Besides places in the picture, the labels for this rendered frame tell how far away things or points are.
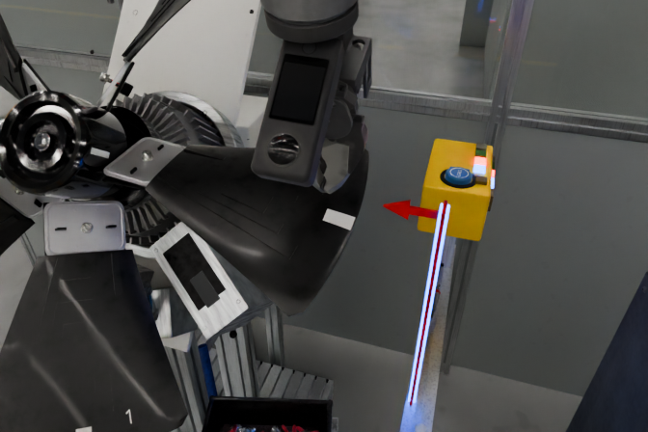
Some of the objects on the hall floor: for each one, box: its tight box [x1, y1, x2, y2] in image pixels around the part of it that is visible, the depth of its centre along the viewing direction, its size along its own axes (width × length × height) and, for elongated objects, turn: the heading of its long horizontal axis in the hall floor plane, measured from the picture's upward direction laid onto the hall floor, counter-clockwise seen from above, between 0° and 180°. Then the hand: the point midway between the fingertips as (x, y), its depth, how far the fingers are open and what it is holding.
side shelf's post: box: [264, 304, 285, 367], centre depth 149 cm, size 4×4×83 cm
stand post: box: [215, 321, 260, 397], centre depth 123 cm, size 4×9×115 cm, turn 73°
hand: (324, 188), depth 51 cm, fingers closed
